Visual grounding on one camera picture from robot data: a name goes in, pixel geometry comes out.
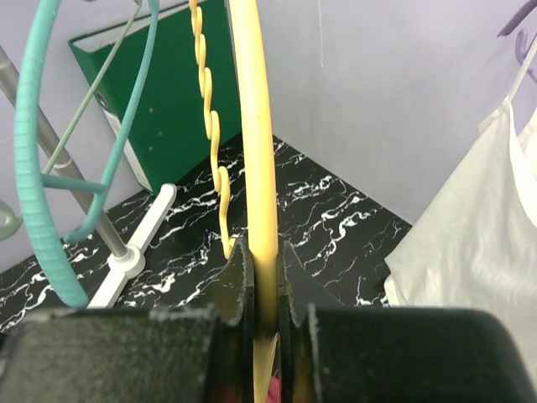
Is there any dark red tank top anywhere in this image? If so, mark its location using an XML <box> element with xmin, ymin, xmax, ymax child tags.
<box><xmin>264</xmin><ymin>377</ymin><xmax>281</xmax><ymax>403</ymax></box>

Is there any white tank top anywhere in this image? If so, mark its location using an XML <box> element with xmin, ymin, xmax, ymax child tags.
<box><xmin>384</xmin><ymin>48</ymin><xmax>536</xmax><ymax>367</ymax></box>

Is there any silver clothes rail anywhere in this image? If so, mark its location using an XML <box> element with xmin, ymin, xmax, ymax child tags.
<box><xmin>1</xmin><ymin>46</ymin><xmax>177</xmax><ymax>309</ymax></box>

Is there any purple hanger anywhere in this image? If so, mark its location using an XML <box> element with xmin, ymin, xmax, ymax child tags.
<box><xmin>496</xmin><ymin>0</ymin><xmax>536</xmax><ymax>65</ymax></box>

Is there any yellow hanger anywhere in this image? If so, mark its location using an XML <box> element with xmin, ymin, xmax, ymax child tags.
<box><xmin>189</xmin><ymin>1</ymin><xmax>279</xmax><ymax>402</ymax></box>

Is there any green binder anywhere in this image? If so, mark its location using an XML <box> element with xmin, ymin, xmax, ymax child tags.
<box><xmin>69</xmin><ymin>1</ymin><xmax>241</xmax><ymax>194</ymax></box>

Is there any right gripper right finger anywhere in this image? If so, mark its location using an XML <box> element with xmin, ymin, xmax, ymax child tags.
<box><xmin>279</xmin><ymin>242</ymin><xmax>536</xmax><ymax>402</ymax></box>

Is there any teal hanger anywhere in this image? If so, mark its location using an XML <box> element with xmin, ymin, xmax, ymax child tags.
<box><xmin>13</xmin><ymin>1</ymin><xmax>159</xmax><ymax>308</ymax></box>

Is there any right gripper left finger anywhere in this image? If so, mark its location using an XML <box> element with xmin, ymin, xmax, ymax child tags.
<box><xmin>1</xmin><ymin>240</ymin><xmax>254</xmax><ymax>402</ymax></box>

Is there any light green hanger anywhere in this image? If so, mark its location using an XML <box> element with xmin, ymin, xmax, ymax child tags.
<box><xmin>1</xmin><ymin>1</ymin><xmax>142</xmax><ymax>241</ymax></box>

